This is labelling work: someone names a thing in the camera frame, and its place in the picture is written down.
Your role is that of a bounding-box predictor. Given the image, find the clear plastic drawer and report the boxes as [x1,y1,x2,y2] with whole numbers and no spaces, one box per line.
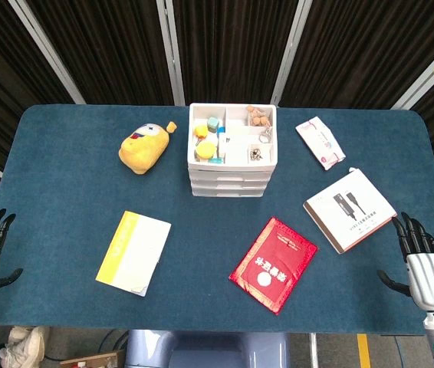
[191,188,267,199]
[189,179,270,190]
[188,168,272,181]

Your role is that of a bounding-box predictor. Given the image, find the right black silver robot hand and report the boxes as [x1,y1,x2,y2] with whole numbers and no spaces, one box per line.
[376,212,434,311]

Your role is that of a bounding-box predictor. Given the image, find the yellow plush toy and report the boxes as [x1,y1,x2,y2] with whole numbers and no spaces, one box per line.
[118,120,179,176]

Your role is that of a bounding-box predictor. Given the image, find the small beige teddy bear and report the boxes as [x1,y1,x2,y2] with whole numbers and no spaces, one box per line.
[245,105,272,127]

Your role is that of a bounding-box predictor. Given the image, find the yellow white notebook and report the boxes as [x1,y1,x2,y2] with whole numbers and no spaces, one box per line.
[95,210,173,297]

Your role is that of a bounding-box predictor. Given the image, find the grey partition post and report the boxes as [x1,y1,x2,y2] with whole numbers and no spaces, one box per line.
[391,38,434,111]
[8,0,87,105]
[156,0,186,107]
[270,0,314,107]

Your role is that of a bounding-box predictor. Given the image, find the white shoes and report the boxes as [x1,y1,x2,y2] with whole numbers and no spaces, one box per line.
[0,325,51,368]

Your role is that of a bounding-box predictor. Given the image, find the blue-grey robot torso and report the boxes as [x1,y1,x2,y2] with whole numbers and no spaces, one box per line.
[124,329,291,368]

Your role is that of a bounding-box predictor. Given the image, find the red certificate booklet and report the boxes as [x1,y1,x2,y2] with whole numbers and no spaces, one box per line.
[229,216,319,316]

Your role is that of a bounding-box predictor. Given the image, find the yellow round toy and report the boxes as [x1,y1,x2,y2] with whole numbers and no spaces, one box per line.
[195,140,217,162]

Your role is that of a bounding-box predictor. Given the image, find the white drawer organizer box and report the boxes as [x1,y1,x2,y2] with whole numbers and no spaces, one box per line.
[187,102,278,199]

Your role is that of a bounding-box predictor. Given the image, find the white pink tissue pack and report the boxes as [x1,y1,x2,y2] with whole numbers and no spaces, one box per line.
[295,116,347,171]

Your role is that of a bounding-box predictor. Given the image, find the brown cardboard box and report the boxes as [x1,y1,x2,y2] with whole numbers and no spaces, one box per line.
[58,349,126,368]

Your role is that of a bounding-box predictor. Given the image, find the white cable product box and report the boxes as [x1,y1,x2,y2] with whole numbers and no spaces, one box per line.
[302,166,398,255]

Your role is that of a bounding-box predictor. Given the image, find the blue table cloth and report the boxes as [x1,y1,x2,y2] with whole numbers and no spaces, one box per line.
[0,103,434,337]

